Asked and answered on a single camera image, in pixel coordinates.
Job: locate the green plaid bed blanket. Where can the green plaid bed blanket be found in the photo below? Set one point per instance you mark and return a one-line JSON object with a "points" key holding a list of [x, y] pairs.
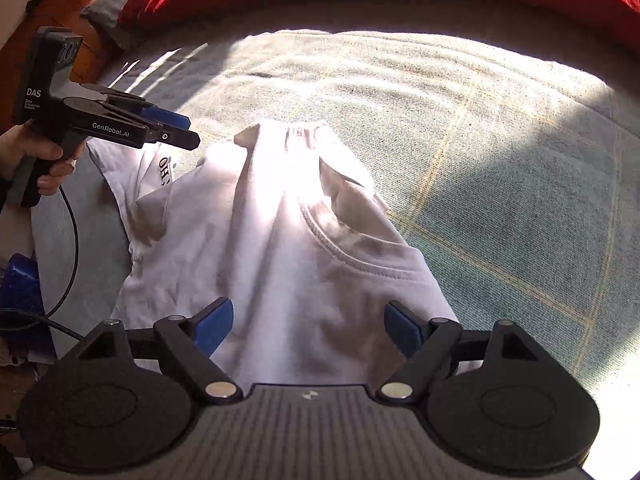
{"points": [[503, 142]]}

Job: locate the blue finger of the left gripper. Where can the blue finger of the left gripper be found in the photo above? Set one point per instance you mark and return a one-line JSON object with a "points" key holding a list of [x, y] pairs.
{"points": [[157, 132], [165, 116]]}

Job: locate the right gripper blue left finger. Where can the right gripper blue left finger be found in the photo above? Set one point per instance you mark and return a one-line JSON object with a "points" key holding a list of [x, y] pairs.
{"points": [[186, 349]]}

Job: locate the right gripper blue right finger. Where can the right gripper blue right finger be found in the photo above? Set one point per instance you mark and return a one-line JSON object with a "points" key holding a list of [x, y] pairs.
{"points": [[427, 347]]}

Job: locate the white printed t-shirt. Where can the white printed t-shirt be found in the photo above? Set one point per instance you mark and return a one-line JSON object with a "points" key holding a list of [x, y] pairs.
{"points": [[284, 221]]}

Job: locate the person's left hand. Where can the person's left hand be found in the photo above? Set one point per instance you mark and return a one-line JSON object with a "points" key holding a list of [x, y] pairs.
{"points": [[25, 140]]}

